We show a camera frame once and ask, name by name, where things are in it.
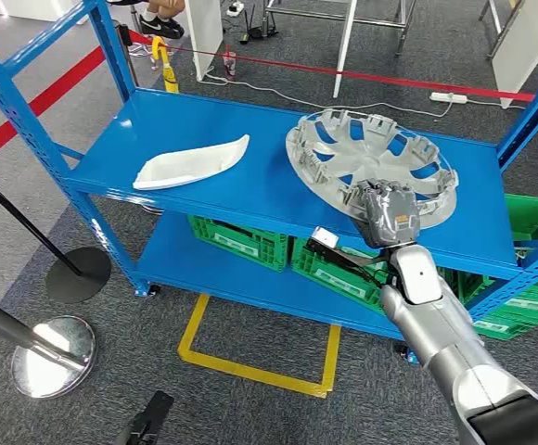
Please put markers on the green plastic crate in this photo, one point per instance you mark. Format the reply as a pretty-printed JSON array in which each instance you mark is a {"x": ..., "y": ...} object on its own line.
[
  {"x": 529, "y": 215},
  {"x": 250, "y": 245},
  {"x": 324, "y": 270}
]

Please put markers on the black camera bracket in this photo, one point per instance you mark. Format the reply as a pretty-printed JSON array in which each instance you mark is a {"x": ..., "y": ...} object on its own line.
[
  {"x": 343, "y": 261},
  {"x": 150, "y": 414}
]

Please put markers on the blue metal shelf rack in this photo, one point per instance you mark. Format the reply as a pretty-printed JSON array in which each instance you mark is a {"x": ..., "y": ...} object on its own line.
[{"x": 250, "y": 184}]

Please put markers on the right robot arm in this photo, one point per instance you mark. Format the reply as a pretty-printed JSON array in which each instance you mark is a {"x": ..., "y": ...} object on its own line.
[{"x": 436, "y": 325}]

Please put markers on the black right camera bracket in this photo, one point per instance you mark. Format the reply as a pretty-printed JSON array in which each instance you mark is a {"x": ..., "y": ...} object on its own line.
[{"x": 343, "y": 261}]

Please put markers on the black left camera bracket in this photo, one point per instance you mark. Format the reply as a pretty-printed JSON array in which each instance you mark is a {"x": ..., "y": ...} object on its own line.
[{"x": 150, "y": 414}]

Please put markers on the clear plastic drink cup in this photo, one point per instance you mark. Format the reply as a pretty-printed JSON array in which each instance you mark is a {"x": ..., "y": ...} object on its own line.
[{"x": 230, "y": 64}]

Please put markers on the black stanchion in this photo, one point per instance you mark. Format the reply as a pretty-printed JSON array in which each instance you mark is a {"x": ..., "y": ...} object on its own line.
[{"x": 79, "y": 276}]

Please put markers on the metal frame table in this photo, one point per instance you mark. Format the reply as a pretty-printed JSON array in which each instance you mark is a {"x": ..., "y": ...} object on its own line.
[{"x": 406, "y": 31}]

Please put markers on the red barrier belt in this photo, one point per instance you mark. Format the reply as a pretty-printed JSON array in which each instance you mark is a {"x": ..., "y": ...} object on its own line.
[
  {"x": 482, "y": 91},
  {"x": 42, "y": 101}
]

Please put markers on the black wifi router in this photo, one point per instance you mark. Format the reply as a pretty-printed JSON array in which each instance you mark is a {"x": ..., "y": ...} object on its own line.
[{"x": 269, "y": 31}]

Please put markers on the person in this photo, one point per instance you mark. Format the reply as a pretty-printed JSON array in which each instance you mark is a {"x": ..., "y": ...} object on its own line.
[{"x": 162, "y": 27}]

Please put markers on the white power strip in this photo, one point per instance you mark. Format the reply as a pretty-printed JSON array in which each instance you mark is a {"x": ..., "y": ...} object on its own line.
[
  {"x": 235, "y": 9},
  {"x": 447, "y": 97}
]

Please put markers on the white curved plastic trim part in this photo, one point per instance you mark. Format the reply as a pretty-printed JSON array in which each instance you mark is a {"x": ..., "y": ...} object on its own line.
[{"x": 181, "y": 167}]

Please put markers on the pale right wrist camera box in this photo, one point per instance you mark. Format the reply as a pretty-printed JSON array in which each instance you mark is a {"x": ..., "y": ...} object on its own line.
[{"x": 324, "y": 237}]

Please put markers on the white board panel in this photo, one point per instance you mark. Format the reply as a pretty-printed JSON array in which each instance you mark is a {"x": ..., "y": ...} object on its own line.
[
  {"x": 524, "y": 49},
  {"x": 204, "y": 37}
]

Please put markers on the silver plastic wheel hubcap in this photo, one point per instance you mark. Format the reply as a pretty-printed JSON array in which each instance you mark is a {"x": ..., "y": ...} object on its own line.
[{"x": 371, "y": 153}]

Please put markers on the yellow umbrella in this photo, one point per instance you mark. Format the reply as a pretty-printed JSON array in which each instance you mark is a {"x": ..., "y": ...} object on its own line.
[{"x": 171, "y": 77}]

